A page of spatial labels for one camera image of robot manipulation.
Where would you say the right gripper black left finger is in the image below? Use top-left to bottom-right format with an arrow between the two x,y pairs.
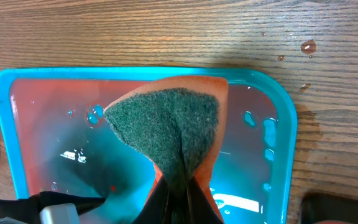
132,177 -> 170,224

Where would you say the teal plastic tray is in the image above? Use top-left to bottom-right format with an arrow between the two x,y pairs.
0,67 -> 298,223

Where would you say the black red-lined tray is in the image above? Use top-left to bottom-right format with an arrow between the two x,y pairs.
298,193 -> 358,224

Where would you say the red and black sponge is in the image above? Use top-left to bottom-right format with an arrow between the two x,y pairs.
104,75 -> 229,223

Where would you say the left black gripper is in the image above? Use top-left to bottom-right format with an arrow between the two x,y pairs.
0,191 -> 106,223

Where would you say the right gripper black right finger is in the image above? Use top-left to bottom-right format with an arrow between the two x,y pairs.
187,178 -> 223,224

